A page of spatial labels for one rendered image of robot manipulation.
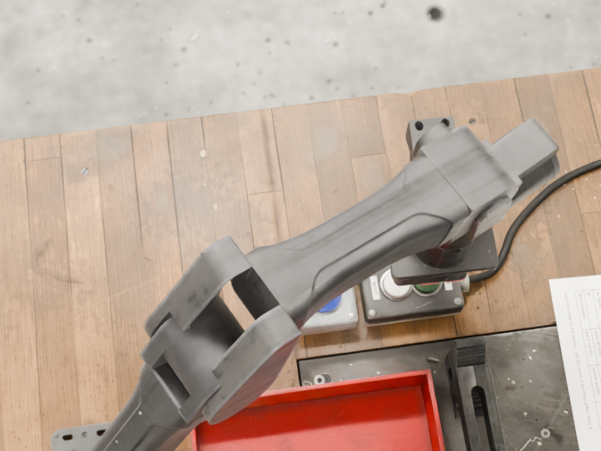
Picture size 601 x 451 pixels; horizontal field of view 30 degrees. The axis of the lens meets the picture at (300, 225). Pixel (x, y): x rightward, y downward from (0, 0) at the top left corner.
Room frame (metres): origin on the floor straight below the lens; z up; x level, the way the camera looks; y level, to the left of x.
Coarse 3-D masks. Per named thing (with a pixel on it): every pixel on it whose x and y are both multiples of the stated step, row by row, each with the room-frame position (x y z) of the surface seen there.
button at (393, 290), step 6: (390, 276) 0.35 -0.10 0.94; (384, 282) 0.34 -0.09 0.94; (390, 282) 0.34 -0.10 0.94; (384, 288) 0.34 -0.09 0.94; (390, 288) 0.34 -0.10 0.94; (396, 288) 0.34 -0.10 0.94; (402, 288) 0.34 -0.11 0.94; (408, 288) 0.34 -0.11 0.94; (390, 294) 0.33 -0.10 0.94; (396, 294) 0.33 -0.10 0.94; (402, 294) 0.33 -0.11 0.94
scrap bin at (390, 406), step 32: (320, 384) 0.23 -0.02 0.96; (352, 384) 0.23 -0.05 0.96; (384, 384) 0.23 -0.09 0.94; (416, 384) 0.24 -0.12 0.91; (256, 416) 0.20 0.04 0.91; (288, 416) 0.21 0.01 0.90; (320, 416) 0.21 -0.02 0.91; (352, 416) 0.21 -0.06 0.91; (384, 416) 0.21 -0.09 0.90; (416, 416) 0.21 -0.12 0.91; (192, 448) 0.17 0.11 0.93; (224, 448) 0.17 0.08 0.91; (256, 448) 0.17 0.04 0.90; (288, 448) 0.17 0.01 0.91; (320, 448) 0.17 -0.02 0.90; (352, 448) 0.17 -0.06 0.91; (384, 448) 0.17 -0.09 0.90; (416, 448) 0.17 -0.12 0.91
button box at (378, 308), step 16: (576, 176) 0.48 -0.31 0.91; (544, 192) 0.46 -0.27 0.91; (528, 208) 0.44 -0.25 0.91; (512, 224) 0.42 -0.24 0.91; (384, 272) 0.36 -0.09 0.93; (496, 272) 0.36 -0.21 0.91; (368, 288) 0.34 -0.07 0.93; (448, 288) 0.34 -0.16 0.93; (464, 288) 0.34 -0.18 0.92; (368, 304) 0.32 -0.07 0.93; (384, 304) 0.32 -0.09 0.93; (400, 304) 0.32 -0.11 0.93; (416, 304) 0.32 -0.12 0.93; (432, 304) 0.32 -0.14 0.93; (448, 304) 0.32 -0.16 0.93; (368, 320) 0.30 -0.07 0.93; (384, 320) 0.31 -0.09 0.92; (400, 320) 0.31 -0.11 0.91
